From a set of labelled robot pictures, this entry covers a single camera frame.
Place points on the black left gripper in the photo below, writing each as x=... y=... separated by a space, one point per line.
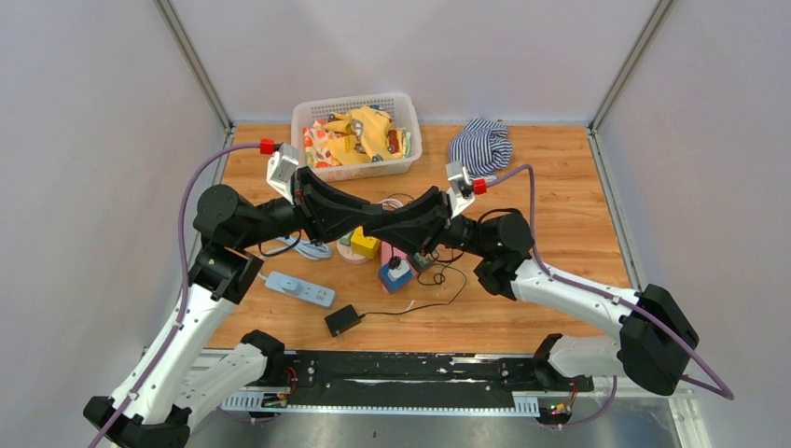
x=326 y=214

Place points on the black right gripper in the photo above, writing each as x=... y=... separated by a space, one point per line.
x=422 y=224

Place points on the green USB charger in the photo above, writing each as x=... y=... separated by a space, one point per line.
x=346 y=239

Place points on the dark green adapter plug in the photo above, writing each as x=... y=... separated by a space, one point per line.
x=421 y=262

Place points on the yellow cube socket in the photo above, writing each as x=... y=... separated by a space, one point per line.
x=363 y=245

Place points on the white cube charger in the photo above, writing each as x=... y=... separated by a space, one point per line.
x=407 y=271

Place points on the blue cube socket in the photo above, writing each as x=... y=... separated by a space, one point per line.
x=389 y=285

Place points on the light blue charger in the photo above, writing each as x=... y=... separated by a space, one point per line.
x=290 y=285

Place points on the black power adapter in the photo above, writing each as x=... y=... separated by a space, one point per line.
x=342 y=320

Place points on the pink triangular power strip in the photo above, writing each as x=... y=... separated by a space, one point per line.
x=387 y=252

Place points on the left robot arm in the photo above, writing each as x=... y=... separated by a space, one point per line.
x=158 y=405

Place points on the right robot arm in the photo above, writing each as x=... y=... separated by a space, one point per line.
x=652 y=339

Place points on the round pink power strip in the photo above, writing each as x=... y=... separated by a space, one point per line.
x=348 y=255

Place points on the white power strip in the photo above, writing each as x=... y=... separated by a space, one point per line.
x=309 y=292

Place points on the yellow patterned clothes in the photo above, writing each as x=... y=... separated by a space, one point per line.
x=361 y=135

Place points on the blue white striped cloth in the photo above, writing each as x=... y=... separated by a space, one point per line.
x=483 y=148

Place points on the white plastic basket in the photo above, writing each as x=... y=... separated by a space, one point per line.
x=398 y=105

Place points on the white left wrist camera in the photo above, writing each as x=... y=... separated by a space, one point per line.
x=282 y=165

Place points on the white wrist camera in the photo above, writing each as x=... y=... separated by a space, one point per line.
x=461 y=191
x=282 y=165

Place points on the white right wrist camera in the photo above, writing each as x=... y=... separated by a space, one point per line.
x=461 y=191

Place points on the aluminium frame rail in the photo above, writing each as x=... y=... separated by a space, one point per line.
x=185 y=45

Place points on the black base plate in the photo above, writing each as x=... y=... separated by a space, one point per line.
x=366 y=380

